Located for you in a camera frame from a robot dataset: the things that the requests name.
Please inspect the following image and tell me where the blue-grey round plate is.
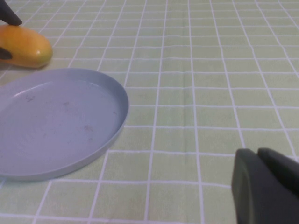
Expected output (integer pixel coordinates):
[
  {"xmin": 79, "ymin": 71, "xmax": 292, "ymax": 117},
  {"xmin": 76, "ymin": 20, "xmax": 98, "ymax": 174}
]
[{"xmin": 0, "ymin": 68, "xmax": 129, "ymax": 182}]

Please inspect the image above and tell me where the reddish orange mango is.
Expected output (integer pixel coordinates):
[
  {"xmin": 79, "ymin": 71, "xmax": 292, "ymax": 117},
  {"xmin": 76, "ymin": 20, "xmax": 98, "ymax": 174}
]
[{"xmin": 0, "ymin": 25, "xmax": 54, "ymax": 69}]

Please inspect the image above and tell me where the green checked tablecloth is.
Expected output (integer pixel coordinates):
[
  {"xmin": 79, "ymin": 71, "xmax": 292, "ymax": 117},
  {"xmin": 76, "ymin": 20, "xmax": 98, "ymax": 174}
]
[{"xmin": 0, "ymin": 0, "xmax": 299, "ymax": 224}]

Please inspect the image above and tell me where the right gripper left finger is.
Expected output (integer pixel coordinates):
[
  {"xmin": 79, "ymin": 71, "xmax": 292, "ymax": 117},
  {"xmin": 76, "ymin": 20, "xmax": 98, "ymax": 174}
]
[{"xmin": 231, "ymin": 148, "xmax": 299, "ymax": 224}]

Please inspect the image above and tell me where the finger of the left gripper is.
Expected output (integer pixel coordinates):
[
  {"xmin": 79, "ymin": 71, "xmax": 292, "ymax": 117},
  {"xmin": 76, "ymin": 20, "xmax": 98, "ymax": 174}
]
[
  {"xmin": 0, "ymin": 0, "xmax": 23, "ymax": 26},
  {"xmin": 0, "ymin": 46, "xmax": 13, "ymax": 59}
]

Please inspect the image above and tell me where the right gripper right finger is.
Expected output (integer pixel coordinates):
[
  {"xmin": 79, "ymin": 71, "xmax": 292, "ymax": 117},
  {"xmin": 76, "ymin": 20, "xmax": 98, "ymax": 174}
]
[{"xmin": 258, "ymin": 147, "xmax": 299, "ymax": 197}]

